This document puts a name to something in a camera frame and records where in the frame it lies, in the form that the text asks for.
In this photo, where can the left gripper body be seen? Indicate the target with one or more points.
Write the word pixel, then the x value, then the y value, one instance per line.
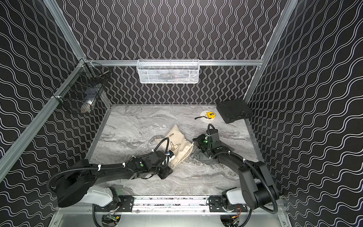
pixel 169 161

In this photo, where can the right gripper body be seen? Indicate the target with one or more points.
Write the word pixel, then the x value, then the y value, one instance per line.
pixel 202 143

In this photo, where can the dark grey hair dryer bag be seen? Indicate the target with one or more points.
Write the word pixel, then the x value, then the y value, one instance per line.
pixel 203 153

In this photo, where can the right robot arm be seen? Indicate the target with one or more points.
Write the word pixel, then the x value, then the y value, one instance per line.
pixel 256 190

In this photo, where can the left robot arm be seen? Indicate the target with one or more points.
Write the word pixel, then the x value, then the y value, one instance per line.
pixel 79 183

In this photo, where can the yellow tape measure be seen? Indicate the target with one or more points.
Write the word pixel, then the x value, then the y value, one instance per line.
pixel 210 115

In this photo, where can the white round coaster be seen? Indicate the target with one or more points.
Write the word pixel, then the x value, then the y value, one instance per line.
pixel 204 118

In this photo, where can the black hard case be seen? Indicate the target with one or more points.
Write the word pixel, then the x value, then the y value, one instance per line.
pixel 234 110

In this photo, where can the item in black basket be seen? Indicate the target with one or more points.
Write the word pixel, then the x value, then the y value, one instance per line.
pixel 87 106

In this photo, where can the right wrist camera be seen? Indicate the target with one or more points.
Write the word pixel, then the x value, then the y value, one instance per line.
pixel 213 135

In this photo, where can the white mesh wall basket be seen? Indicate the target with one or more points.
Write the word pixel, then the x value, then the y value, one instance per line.
pixel 168 71

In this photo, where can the black wire wall basket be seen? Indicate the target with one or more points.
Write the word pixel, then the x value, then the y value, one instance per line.
pixel 88 82

